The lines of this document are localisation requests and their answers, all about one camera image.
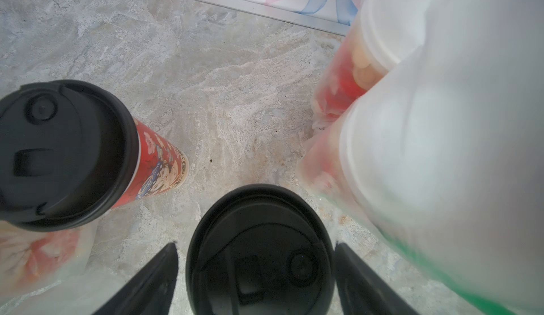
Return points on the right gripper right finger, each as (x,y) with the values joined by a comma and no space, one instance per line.
(361,290)

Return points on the red cup white lid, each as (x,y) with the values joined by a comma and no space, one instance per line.
(383,33)

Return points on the clear carrier bag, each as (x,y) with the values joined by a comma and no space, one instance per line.
(469,37)
(32,262)

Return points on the red cup black lid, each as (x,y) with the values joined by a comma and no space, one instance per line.
(71,151)
(260,249)

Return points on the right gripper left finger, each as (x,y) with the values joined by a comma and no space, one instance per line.
(151,290)

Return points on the white lid cup back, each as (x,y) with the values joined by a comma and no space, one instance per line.
(451,166)

